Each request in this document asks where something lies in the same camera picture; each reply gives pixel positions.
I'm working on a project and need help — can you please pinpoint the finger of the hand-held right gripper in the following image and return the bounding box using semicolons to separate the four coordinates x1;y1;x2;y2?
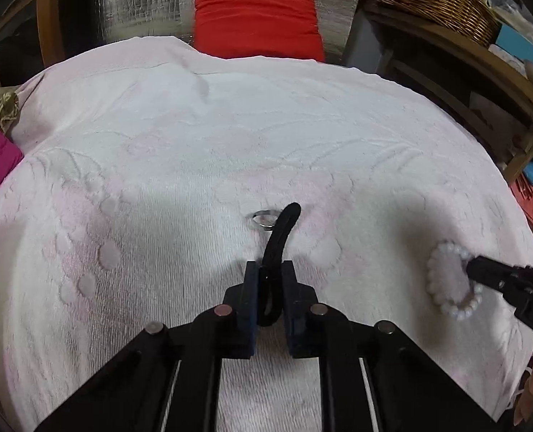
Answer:
466;256;530;300

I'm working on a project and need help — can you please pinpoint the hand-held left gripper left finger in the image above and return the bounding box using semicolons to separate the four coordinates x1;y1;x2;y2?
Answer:
35;258;261;432

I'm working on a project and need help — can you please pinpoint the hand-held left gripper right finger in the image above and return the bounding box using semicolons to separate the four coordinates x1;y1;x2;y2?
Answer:
280;258;497;432

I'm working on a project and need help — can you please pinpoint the white bead bracelet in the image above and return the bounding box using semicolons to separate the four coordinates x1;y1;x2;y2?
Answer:
426;240;484;322

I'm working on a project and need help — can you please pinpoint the black cord with keyring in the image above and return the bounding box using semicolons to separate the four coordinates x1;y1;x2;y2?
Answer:
250;202;302;327

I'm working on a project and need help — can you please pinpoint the stack of salmon cloths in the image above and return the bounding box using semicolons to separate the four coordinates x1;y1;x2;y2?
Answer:
510;175;533;230

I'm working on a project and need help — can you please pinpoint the white textured blanket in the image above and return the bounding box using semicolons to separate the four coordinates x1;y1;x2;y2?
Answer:
0;36;533;432

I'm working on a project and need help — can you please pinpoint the wooden shelf unit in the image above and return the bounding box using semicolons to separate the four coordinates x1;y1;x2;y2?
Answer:
366;0;533;181

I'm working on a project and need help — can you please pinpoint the light blue cardboard box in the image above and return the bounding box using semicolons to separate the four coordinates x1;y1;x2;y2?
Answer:
494;24;533;73

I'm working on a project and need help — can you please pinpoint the wicker basket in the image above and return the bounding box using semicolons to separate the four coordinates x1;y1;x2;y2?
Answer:
375;0;501;48

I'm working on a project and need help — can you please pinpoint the small red pillow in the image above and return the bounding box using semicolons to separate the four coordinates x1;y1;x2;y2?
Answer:
193;0;326;63

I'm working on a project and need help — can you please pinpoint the beige patterned cloth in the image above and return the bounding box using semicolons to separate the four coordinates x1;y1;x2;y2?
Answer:
0;85;22;136

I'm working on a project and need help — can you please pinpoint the wooden cabinet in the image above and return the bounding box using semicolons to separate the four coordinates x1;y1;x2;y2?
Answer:
0;0;100;86

